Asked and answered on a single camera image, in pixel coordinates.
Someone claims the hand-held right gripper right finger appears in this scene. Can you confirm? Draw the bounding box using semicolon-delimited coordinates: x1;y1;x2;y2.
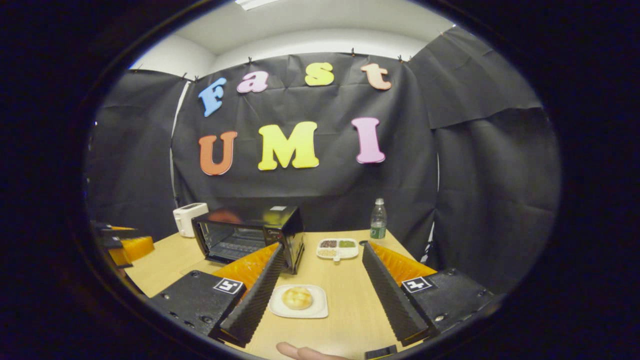
361;241;496;348

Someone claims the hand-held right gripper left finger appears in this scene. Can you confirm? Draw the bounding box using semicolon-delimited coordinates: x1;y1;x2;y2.
149;242;287;349

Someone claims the round bread bun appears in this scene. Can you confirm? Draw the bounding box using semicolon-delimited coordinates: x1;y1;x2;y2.
281;287;314;311

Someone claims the black electric oven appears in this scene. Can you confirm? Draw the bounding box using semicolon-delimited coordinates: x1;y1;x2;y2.
191;204;306;276

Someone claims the white toaster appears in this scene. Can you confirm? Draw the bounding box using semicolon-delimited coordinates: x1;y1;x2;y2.
173;202;210;238

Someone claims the white square plate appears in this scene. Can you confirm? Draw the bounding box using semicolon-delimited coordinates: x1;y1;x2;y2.
268;284;329;319

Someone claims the white divided dish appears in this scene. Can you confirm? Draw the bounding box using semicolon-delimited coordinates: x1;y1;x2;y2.
316;238;360;263

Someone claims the clear plastic water bottle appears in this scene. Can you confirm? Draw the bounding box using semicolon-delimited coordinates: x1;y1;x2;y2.
370;198;388;240

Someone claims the black backdrop cloth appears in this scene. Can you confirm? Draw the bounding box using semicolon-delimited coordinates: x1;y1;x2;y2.
82;25;562;296

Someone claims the large ceiling light panel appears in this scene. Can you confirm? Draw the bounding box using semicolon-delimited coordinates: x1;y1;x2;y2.
235;0;281;11

